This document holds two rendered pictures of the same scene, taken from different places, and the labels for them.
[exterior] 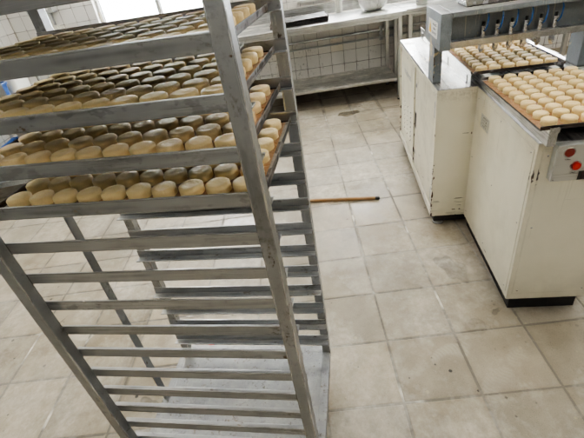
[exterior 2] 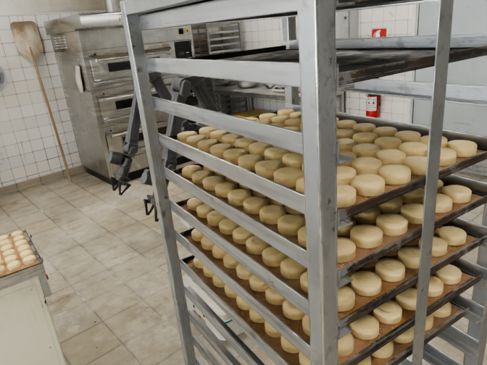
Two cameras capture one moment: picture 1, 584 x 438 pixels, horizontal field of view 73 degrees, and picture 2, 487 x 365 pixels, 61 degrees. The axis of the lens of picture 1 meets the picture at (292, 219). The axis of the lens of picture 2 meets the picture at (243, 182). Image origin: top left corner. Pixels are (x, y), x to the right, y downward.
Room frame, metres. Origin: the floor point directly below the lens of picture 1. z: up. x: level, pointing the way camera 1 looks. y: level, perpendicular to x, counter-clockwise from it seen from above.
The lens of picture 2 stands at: (1.58, 0.83, 1.75)
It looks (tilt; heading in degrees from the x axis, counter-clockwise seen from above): 21 degrees down; 226
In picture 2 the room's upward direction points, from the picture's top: 5 degrees counter-clockwise
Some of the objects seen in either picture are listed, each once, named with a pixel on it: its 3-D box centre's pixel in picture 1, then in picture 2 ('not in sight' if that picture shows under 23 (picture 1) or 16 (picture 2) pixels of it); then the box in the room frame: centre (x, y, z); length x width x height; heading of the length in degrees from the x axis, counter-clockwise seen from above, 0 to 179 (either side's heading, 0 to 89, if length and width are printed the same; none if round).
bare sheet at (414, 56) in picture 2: not in sight; (300, 57); (0.90, 0.31, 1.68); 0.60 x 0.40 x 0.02; 77
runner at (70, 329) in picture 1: (171, 326); not in sight; (0.71, 0.34, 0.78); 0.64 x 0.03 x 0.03; 77
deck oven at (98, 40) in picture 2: not in sight; (137, 95); (-1.32, -4.12, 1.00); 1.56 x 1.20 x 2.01; 176
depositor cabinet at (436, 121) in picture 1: (467, 118); not in sight; (2.48, -1.28, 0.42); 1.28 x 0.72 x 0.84; 170
